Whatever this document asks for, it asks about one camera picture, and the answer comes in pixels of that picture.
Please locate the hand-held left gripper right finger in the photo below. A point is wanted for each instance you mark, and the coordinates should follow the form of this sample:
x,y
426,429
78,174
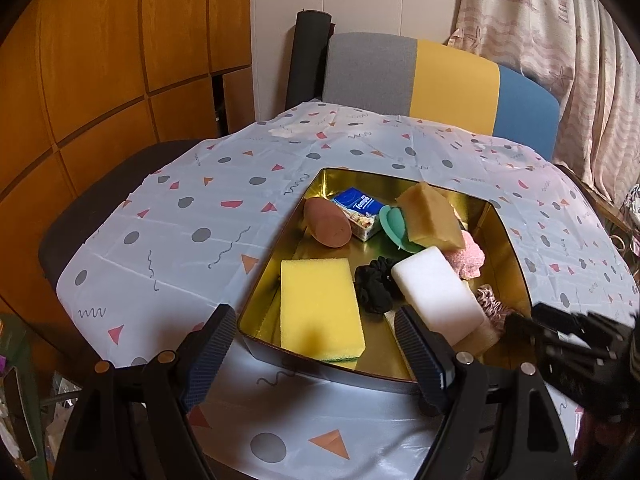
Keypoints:
x,y
425,360

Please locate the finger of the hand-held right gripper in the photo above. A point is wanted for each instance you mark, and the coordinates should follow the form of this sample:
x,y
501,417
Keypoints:
x,y
560,317
527,330

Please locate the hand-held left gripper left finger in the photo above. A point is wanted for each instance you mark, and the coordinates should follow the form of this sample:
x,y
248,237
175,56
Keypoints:
x,y
210,355

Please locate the gold-lined tin box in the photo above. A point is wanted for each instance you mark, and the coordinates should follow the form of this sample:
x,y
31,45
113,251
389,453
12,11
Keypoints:
x,y
385,355

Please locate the pink striped scrunchie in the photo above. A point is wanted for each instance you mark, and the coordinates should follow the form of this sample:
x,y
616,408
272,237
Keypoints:
x,y
492,305

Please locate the white foam block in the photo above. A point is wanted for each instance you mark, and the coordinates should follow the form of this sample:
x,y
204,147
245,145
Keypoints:
x,y
435,290

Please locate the black scrunchie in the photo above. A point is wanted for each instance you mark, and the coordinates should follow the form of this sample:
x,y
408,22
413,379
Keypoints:
x,y
372,285

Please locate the yellow sponge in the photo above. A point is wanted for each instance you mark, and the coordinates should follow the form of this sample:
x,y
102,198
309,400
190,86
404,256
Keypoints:
x,y
320,305

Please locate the green silicone brush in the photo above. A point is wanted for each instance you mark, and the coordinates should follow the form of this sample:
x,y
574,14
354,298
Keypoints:
x,y
392,227

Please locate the brown sponge block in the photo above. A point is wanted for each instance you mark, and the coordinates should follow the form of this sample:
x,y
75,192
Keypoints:
x,y
432,217

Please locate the blue tissue packet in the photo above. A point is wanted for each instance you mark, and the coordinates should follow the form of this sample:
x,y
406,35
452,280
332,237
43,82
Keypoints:
x,y
360,210

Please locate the wooden side table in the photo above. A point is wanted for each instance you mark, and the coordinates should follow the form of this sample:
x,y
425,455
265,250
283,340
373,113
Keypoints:
x,y
607,212

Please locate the pile of clothes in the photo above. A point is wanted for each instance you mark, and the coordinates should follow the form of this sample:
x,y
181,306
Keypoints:
x,y
634,210

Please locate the patterned white tablecloth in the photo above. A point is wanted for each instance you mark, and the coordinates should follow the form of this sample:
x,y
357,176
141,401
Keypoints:
x,y
200,200

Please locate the green plastic object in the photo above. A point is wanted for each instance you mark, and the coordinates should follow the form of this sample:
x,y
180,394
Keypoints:
x,y
15,350

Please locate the grey yellow blue chair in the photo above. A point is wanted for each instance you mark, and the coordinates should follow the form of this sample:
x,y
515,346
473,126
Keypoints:
x,y
450,85

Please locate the pink patterned curtain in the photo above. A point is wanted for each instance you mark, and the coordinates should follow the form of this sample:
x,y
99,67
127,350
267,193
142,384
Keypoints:
x,y
575,60

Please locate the black rolled mat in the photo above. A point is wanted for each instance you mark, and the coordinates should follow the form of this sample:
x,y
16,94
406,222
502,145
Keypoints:
x,y
307,60

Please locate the wooden panel cabinet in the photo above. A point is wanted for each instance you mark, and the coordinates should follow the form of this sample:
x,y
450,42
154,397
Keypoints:
x,y
100,60

